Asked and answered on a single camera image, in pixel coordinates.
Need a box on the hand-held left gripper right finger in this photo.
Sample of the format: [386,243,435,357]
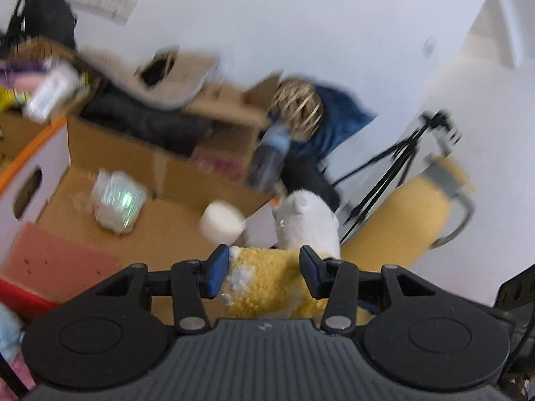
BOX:
[300,246,490,336]

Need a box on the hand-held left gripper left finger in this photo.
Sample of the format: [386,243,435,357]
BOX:
[73,244,230,336]

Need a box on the yellow and white plush toy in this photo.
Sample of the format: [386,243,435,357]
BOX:
[221,190,372,326]

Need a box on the orange-rimmed cardboard box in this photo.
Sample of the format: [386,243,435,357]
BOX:
[0,115,289,326]

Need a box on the white round foam roll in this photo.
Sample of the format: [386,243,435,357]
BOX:
[198,200,246,245]

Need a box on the clear bag with green sponge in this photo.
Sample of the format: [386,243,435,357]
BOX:
[90,169,149,235]

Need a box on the blue water bottle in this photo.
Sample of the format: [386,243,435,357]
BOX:
[246,123,291,190]

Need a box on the black tripod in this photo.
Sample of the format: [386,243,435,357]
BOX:
[332,111,462,245]

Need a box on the large brown cardboard box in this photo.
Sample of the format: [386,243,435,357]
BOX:
[69,73,285,201]

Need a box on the blue jacket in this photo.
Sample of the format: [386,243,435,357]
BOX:
[288,84,375,163]

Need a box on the woven rattan ball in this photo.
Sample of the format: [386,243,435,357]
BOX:
[271,77,324,140]

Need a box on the salmon pink pad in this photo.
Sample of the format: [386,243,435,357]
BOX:
[2,222,122,303]

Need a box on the black clothing pile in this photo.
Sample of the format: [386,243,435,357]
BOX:
[80,84,214,157]

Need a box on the red flat object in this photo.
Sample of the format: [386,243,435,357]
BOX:
[0,276,57,322]

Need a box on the light blue plush toy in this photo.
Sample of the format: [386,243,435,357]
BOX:
[0,303,26,362]

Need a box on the white plastic bottle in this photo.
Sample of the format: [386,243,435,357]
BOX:
[23,60,82,124]

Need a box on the black trolley bag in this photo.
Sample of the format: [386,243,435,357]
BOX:
[4,0,78,51]

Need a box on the white wall socket strip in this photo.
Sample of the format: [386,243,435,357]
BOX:
[69,0,138,26]

